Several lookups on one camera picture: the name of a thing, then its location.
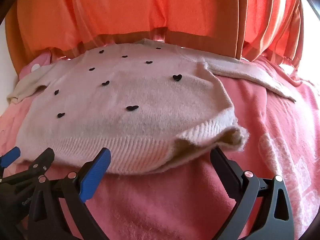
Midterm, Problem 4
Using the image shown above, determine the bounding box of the orange curtain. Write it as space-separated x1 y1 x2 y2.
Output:
6 0 304 77

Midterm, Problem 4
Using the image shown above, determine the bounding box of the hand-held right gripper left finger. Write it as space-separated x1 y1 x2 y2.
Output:
27 147 112 240

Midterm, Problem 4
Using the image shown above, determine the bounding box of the cream sweater with black hearts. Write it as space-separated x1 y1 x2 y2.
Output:
7 38 297 175

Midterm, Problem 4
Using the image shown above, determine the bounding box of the pink cloth with white dot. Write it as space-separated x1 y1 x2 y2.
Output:
19 50 69 78

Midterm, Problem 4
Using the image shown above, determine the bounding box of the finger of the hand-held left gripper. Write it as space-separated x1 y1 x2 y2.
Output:
25 148 55 180
0 147 21 174

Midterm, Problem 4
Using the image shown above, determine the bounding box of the bright window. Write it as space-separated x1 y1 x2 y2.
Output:
279 0 320 83

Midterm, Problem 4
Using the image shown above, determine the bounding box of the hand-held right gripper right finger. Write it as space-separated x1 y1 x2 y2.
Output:
210 147 294 240

